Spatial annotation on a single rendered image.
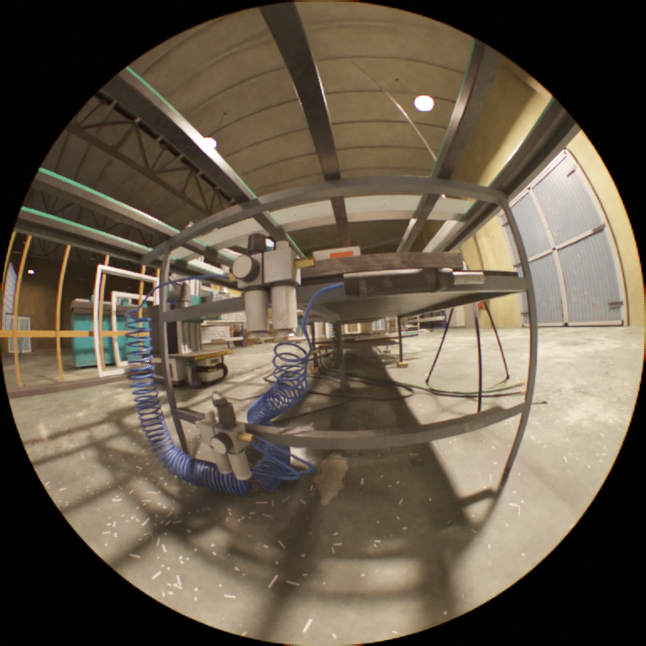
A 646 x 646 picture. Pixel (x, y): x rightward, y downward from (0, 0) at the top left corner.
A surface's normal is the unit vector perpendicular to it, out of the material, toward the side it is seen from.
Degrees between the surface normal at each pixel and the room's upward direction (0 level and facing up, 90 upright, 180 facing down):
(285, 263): 90
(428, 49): 180
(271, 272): 90
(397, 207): 90
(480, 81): 180
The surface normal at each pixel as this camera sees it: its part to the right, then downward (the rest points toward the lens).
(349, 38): 0.07, 1.00
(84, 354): 0.98, -0.07
